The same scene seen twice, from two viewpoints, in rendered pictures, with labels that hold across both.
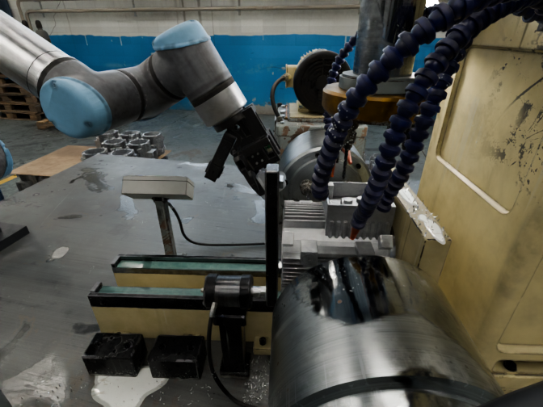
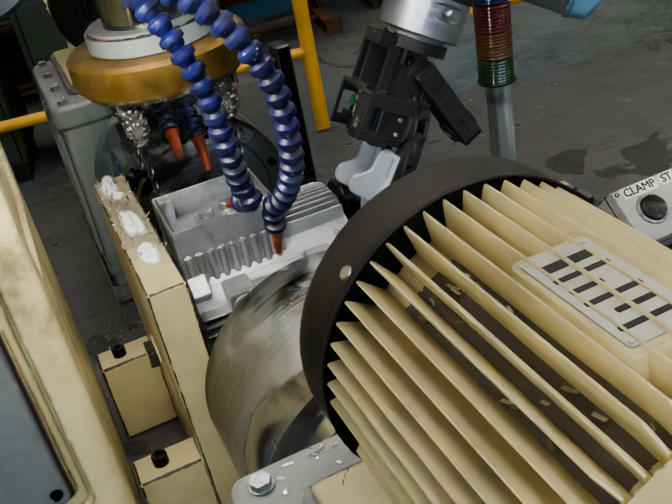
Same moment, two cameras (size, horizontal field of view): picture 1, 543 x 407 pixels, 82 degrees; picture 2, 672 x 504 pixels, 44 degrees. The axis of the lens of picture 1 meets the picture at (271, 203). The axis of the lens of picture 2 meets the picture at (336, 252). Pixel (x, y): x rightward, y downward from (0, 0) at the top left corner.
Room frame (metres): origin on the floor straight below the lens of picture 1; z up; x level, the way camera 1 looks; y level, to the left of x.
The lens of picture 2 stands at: (1.37, -0.35, 1.55)
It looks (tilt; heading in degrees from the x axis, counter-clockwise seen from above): 31 degrees down; 159
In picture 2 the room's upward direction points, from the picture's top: 11 degrees counter-clockwise
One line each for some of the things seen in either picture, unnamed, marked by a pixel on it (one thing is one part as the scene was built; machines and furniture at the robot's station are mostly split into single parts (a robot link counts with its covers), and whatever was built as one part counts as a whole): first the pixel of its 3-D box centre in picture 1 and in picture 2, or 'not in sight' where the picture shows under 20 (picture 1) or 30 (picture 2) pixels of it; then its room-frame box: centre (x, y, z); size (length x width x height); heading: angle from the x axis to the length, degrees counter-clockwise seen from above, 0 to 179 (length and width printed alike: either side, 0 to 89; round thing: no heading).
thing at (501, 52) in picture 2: not in sight; (493, 41); (0.26, 0.42, 1.10); 0.06 x 0.06 x 0.04
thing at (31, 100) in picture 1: (23, 90); not in sight; (6.20, 4.67, 0.45); 1.26 x 0.86 x 0.89; 78
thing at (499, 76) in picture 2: not in sight; (495, 67); (0.26, 0.42, 1.05); 0.06 x 0.06 x 0.04
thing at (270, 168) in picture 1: (271, 241); (299, 136); (0.41, 0.00, 1.12); 0.04 x 0.03 x 0.26; 88
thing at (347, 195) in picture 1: (354, 209); (219, 226); (0.53, -0.16, 1.11); 0.12 x 0.11 x 0.07; 86
